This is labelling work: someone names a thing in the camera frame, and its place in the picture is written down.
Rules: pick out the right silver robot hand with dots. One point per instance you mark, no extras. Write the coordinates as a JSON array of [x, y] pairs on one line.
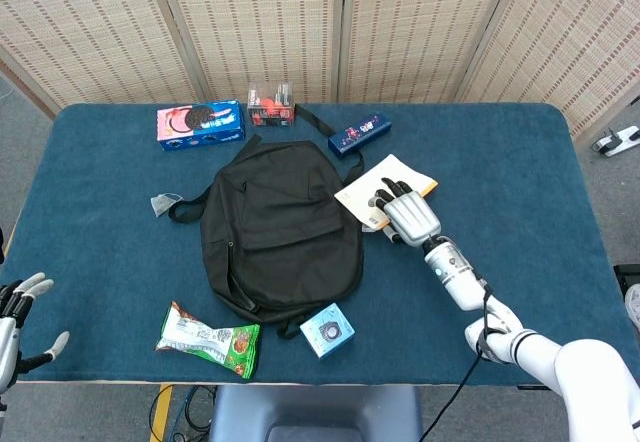
[[412, 219]]

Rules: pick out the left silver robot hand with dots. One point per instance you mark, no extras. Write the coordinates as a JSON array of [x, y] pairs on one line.
[[7, 332]]

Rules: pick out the white book yellow spine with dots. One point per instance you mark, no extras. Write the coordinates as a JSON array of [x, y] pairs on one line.
[[362, 189]]

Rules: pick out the black backpack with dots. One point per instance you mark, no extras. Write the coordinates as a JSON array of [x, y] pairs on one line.
[[280, 242]]

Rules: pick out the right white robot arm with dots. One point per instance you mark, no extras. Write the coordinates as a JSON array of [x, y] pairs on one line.
[[455, 272]]

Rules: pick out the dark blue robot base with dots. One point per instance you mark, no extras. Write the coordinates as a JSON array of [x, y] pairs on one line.
[[315, 412]]

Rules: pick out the long dark blue box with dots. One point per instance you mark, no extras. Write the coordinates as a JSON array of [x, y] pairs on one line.
[[357, 134]]

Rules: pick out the blue table cloth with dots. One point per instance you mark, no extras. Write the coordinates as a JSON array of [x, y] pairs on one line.
[[525, 162]]

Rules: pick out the light blue cube box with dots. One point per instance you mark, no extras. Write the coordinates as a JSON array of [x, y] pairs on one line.
[[327, 332]]

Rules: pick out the yellow floor tape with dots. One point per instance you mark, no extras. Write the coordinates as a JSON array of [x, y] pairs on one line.
[[161, 412]]

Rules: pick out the clear box with red items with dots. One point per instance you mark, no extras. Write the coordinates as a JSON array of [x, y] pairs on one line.
[[270, 107]]

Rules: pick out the grey fabric tag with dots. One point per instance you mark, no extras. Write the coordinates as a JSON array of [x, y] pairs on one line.
[[161, 204]]

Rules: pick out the green snack bag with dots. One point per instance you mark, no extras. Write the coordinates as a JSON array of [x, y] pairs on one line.
[[210, 342]]

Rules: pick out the white power strip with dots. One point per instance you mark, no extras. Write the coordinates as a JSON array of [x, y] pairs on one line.
[[617, 141]]

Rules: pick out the black floor box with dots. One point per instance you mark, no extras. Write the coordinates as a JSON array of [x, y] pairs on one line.
[[627, 274]]

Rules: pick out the blue cookie box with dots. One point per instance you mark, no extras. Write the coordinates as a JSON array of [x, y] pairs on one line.
[[200, 124]]

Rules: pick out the white shoe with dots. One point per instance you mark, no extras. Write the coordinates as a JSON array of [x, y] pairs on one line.
[[634, 307]]

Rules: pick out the bamboo folding screen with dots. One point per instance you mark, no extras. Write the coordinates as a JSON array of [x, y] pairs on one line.
[[265, 22]]

